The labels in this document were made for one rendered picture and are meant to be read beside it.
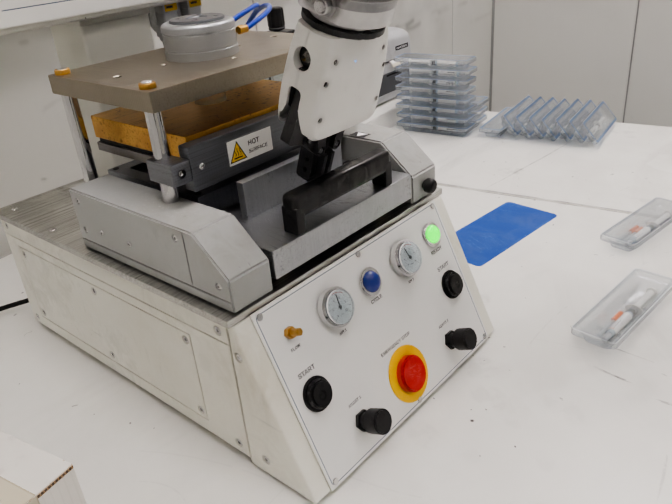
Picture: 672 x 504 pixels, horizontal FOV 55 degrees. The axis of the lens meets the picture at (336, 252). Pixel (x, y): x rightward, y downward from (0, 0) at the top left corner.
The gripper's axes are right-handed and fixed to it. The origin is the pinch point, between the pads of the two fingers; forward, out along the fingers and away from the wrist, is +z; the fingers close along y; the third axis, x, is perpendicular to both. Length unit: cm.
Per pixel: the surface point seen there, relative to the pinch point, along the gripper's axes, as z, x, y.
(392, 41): 26, 49, 89
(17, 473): 17.8, -1.4, -34.7
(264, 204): 4.0, 1.4, -5.2
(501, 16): 57, 85, 231
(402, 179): 2.5, -5.4, 9.2
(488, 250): 24.2, -9.9, 36.0
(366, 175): 0.0, -4.6, 3.0
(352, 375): 14.2, -15.0, -7.2
